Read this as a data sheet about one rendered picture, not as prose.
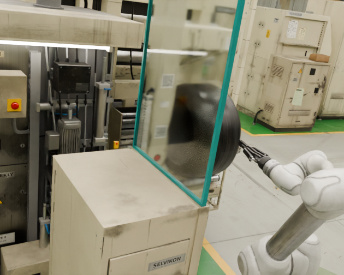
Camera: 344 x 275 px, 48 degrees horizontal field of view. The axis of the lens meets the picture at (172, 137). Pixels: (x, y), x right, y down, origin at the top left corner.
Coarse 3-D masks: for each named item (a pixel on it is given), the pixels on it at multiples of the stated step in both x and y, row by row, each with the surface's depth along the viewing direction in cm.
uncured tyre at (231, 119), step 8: (232, 104) 224; (224, 112) 218; (232, 112) 221; (224, 120) 216; (232, 120) 219; (224, 128) 216; (232, 128) 219; (240, 128) 225; (224, 136) 216; (232, 136) 219; (240, 136) 227; (224, 144) 217; (232, 144) 221; (216, 152) 216; (224, 152) 220; (232, 152) 223; (216, 160) 220; (224, 160) 224; (232, 160) 229; (216, 168) 227; (224, 168) 231
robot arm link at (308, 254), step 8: (312, 240) 173; (296, 248) 173; (304, 248) 171; (312, 248) 171; (320, 248) 173; (296, 256) 171; (304, 256) 171; (312, 256) 171; (320, 256) 173; (296, 264) 171; (304, 264) 171; (312, 264) 172; (296, 272) 172; (304, 272) 173; (312, 272) 175
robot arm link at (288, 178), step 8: (280, 168) 186; (288, 168) 184; (296, 168) 184; (272, 176) 187; (280, 176) 183; (288, 176) 181; (296, 176) 181; (304, 176) 184; (280, 184) 183; (288, 184) 179; (296, 184) 178; (288, 192) 181; (296, 192) 180
